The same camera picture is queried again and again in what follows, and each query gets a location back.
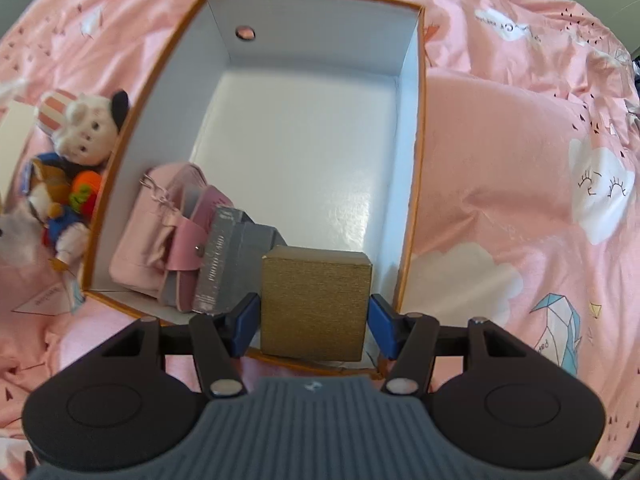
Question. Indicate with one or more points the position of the plush doll blue outfit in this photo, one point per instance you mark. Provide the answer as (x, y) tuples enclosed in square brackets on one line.
[(65, 220)]

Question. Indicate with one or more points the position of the gold square box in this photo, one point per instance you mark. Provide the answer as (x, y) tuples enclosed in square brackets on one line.
[(315, 305)]

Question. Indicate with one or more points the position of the white fluffy plush toy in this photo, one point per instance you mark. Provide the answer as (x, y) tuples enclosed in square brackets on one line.
[(17, 240)]

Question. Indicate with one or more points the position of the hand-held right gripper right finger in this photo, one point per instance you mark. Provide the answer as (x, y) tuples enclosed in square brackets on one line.
[(385, 327)]

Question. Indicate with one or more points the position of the pink fabric pouch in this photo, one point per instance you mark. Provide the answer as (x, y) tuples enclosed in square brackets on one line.
[(140, 240)]

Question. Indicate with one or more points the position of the small white box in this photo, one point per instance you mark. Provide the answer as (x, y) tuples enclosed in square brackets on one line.
[(12, 150)]

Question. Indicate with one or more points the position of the black rectangular case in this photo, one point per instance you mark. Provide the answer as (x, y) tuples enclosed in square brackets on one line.
[(235, 260)]

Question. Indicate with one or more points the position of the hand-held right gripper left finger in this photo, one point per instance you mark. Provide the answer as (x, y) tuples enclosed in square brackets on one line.
[(242, 325)]

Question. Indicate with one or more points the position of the orange cardboard box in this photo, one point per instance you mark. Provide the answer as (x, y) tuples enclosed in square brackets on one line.
[(300, 135)]

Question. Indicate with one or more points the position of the white paper tag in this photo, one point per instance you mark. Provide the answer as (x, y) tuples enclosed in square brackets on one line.
[(47, 300)]

